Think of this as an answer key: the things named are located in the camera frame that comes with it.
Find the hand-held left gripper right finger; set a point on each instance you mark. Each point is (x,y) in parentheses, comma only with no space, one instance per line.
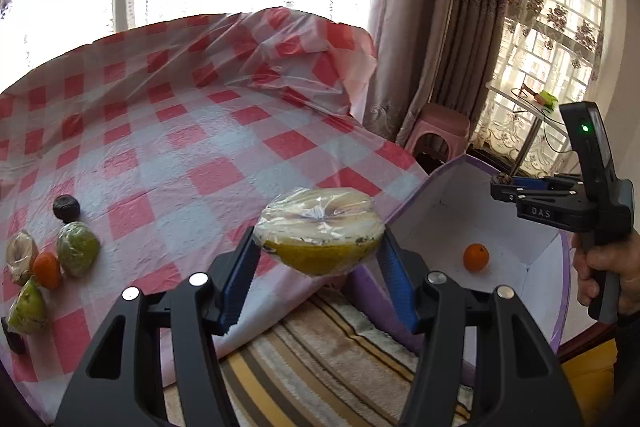
(400,287)

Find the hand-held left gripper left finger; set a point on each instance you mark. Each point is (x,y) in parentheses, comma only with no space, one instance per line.
(240,282)

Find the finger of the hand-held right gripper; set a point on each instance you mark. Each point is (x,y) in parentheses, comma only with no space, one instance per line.
(535,183)
(540,212)

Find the purple cardboard box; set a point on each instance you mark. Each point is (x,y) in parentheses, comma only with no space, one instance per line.
(450,217)

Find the plastic-wrapped yellow pomelo half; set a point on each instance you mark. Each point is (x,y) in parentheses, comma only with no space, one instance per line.
(320,232)

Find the plastic-wrapped green fruit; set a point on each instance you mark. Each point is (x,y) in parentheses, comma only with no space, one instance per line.
(77,249)

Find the orange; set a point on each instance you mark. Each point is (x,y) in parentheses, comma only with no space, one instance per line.
(47,271)
(475,257)

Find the person's right hand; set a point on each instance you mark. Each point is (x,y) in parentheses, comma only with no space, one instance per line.
(582,267)

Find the glass side table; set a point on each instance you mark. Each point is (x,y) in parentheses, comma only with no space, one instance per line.
(515,104)

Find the small green object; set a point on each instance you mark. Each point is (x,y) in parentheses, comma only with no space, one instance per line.
(546,98)

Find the striped plush mat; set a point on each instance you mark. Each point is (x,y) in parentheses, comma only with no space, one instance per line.
(310,357)

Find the pink plastic stool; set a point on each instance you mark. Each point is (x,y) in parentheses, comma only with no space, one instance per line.
(442,122)

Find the brown striped curtain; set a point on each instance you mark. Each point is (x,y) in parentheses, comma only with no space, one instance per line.
(475,32)

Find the red white checkered tablecloth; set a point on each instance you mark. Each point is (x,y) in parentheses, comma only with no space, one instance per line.
(150,132)

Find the yellow cloth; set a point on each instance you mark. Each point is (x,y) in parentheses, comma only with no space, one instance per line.
(590,382)

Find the dark wrinkled fruit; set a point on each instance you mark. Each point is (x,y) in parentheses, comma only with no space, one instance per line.
(66,208)
(13,337)

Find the plastic-wrapped green pear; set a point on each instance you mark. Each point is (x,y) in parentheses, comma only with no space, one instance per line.
(27,309)

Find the pink embroidered curtain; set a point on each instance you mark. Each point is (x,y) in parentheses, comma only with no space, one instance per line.
(405,7)

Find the plastic-wrapped beige fruit half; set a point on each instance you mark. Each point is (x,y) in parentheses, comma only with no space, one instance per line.
(20,257)

